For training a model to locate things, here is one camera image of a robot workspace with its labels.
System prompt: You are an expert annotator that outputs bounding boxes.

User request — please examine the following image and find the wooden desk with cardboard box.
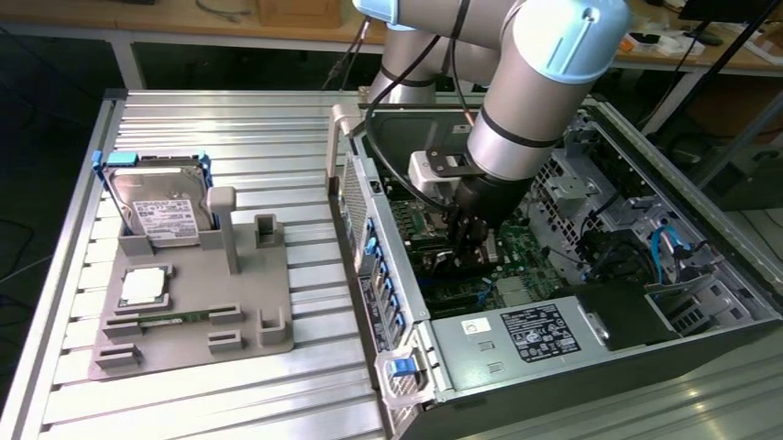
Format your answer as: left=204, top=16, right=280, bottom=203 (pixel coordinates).
left=0, top=0, right=392, bottom=91

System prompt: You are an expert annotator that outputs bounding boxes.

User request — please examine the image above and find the blue disk caddy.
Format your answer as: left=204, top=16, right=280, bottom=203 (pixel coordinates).
left=89, top=149, right=215, bottom=237

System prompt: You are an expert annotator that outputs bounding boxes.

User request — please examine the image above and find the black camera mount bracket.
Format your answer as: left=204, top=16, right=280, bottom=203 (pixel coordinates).
left=425, top=146, right=485, bottom=179

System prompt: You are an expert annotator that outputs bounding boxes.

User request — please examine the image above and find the grey metal disk bay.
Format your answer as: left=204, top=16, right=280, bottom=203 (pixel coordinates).
left=531, top=114, right=619, bottom=230

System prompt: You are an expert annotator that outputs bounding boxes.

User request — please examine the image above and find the grey power supply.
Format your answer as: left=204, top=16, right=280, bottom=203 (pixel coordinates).
left=431, top=295, right=613, bottom=396

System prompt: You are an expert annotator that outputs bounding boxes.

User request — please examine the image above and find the green RAM stick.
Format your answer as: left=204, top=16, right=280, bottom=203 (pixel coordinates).
left=139, top=310, right=215, bottom=325

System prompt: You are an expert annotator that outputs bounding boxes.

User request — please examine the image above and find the black box under desk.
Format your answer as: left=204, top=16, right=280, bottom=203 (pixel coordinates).
left=701, top=146, right=783, bottom=212

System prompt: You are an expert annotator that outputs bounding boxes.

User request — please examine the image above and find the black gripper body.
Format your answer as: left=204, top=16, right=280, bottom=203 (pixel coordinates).
left=451, top=176, right=531, bottom=230

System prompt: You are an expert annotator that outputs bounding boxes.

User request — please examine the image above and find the silver chipset heatsink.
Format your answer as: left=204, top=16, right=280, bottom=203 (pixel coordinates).
left=495, top=277, right=532, bottom=307

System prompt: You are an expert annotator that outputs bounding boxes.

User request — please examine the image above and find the green motherboard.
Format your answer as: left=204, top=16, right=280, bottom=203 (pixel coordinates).
left=384, top=182, right=588, bottom=317

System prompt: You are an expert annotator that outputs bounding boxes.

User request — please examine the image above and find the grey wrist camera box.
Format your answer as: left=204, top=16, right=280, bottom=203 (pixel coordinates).
left=407, top=150, right=460, bottom=196

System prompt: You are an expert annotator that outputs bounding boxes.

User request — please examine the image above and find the black hanging cable with connector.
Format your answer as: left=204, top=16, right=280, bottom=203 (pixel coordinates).
left=321, top=17, right=375, bottom=92

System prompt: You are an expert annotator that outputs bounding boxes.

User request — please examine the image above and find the CPU chip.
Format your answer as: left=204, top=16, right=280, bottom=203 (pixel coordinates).
left=117, top=267, right=175, bottom=307

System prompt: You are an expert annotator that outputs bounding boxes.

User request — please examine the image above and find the silver hard disk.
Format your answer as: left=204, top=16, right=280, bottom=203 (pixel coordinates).
left=100, top=163, right=215, bottom=249

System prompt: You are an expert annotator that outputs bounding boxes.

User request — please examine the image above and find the white tray with black foam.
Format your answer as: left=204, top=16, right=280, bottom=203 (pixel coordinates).
left=628, top=30, right=681, bottom=56

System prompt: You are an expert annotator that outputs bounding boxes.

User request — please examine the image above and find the black expansion slot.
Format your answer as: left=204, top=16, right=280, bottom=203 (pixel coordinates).
left=425, top=292, right=485, bottom=311

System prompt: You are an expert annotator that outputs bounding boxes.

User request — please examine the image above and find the black and grey PC case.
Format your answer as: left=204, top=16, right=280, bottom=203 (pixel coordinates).
left=327, top=93, right=783, bottom=440

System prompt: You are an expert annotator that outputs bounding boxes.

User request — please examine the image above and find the wooden desk with monitor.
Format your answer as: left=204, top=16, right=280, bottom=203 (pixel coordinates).
left=585, top=0, right=783, bottom=134

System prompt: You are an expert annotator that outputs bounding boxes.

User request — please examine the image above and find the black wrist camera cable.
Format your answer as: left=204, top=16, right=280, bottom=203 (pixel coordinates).
left=363, top=0, right=479, bottom=207

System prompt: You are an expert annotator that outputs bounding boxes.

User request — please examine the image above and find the black plastic cover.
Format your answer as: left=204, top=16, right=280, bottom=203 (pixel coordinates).
left=577, top=281, right=681, bottom=353

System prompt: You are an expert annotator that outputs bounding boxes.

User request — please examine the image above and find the black monitor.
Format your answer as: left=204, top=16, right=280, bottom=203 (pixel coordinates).
left=676, top=0, right=783, bottom=47

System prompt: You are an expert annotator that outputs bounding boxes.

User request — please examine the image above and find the grey parts rack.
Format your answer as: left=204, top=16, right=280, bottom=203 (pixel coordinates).
left=88, top=185, right=296, bottom=382

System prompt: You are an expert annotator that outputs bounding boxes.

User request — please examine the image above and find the CPU socket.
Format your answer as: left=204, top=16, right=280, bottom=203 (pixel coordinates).
left=419, top=203, right=457, bottom=239

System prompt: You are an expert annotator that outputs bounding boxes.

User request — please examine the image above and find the black stand pole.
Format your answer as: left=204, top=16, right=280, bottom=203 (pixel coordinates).
left=639, top=13, right=763, bottom=137

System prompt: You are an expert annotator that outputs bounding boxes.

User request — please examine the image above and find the blue wire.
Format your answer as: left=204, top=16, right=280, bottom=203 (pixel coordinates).
left=649, top=223, right=696, bottom=288

